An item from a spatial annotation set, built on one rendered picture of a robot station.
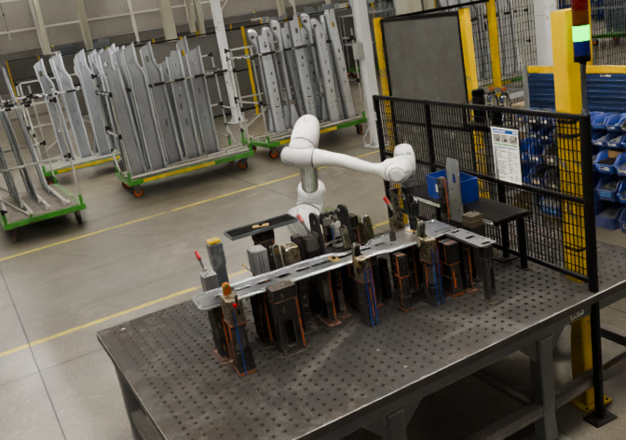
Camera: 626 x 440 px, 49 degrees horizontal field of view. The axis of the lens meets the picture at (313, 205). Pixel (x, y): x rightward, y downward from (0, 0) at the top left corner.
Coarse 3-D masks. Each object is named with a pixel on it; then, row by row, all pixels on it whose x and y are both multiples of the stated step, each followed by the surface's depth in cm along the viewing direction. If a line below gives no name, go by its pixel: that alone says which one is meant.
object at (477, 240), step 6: (462, 228) 348; (450, 234) 343; (456, 234) 342; (462, 234) 341; (468, 234) 339; (474, 234) 338; (456, 240) 338; (462, 240) 333; (468, 240) 332; (474, 240) 331; (480, 240) 330; (486, 240) 328; (492, 240) 327; (474, 246) 325; (480, 246) 322
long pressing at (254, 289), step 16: (432, 224) 362; (384, 240) 351; (400, 240) 347; (416, 240) 343; (320, 256) 342; (336, 256) 339; (368, 256) 334; (272, 272) 332; (288, 272) 329; (304, 272) 325; (320, 272) 324; (256, 288) 316; (208, 304) 307
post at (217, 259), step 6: (210, 246) 341; (216, 246) 342; (222, 246) 343; (210, 252) 342; (216, 252) 342; (222, 252) 344; (210, 258) 346; (216, 258) 343; (222, 258) 344; (216, 264) 344; (222, 264) 345; (216, 270) 345; (222, 270) 346; (222, 276) 347; (222, 282) 347; (228, 282) 349
